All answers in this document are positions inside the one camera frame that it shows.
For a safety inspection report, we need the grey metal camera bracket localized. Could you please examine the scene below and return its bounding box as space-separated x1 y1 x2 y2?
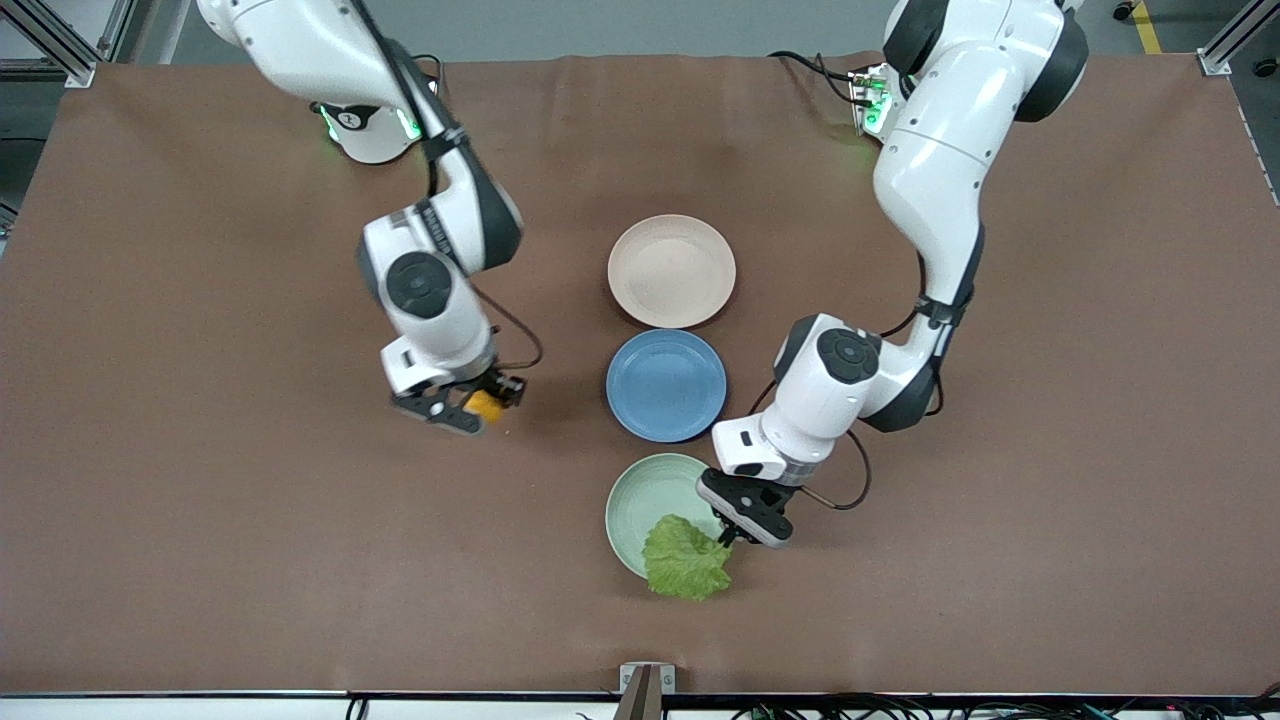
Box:
619 662 677 720

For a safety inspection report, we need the aluminium frame profile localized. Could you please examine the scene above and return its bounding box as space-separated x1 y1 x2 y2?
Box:
1197 0 1280 77
0 0 137 90

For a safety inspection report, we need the blue round plate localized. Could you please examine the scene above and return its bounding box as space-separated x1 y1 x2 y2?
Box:
606 329 728 444

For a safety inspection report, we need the green lettuce leaf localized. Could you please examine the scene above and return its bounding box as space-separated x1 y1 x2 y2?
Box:
642 514 734 602

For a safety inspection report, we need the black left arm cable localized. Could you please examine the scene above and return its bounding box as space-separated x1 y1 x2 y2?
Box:
745 250 946 513

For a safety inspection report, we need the brown table mat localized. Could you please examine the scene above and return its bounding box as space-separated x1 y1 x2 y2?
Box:
0 50 1280 697

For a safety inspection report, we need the beige round plate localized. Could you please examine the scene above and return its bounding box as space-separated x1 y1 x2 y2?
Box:
607 214 737 330

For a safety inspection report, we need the pale green round plate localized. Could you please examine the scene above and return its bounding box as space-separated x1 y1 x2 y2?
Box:
605 453 729 581

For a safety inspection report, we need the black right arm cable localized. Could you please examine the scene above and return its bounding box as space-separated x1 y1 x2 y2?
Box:
345 0 545 373

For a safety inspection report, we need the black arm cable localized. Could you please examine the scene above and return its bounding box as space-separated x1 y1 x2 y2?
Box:
745 250 946 513
345 0 545 373

